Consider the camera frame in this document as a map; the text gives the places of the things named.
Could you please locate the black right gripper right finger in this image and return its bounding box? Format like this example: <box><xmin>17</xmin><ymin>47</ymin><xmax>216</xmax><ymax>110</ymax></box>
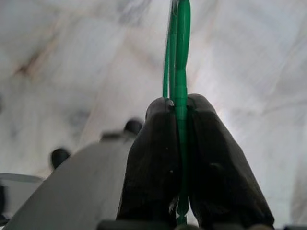
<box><xmin>186</xmin><ymin>93</ymin><xmax>275</xmax><ymax>227</ymax></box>

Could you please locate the green plastic hanger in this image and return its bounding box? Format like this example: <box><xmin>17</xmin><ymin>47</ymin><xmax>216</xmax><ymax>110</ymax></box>
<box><xmin>162</xmin><ymin>0</ymin><xmax>193</xmax><ymax>227</ymax></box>

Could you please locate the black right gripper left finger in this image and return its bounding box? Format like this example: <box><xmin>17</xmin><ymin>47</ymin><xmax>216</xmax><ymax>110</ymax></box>
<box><xmin>116</xmin><ymin>97</ymin><xmax>183</xmax><ymax>224</ymax></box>

